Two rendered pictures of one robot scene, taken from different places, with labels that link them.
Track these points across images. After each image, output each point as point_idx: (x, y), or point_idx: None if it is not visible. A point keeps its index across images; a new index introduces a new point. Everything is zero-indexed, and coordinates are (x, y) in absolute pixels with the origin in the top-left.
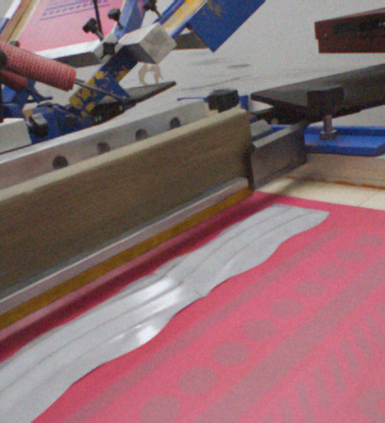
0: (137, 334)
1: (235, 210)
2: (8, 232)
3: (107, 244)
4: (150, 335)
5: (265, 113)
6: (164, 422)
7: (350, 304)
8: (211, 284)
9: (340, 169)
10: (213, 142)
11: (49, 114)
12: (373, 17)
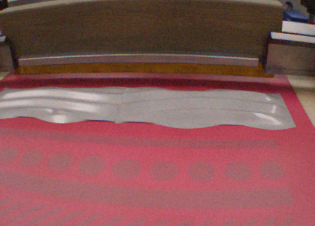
0: (58, 115)
1: (250, 81)
2: (50, 23)
3: (105, 53)
4: (62, 121)
5: None
6: (0, 160)
7: (155, 203)
8: (130, 118)
9: None
10: (235, 15)
11: None
12: None
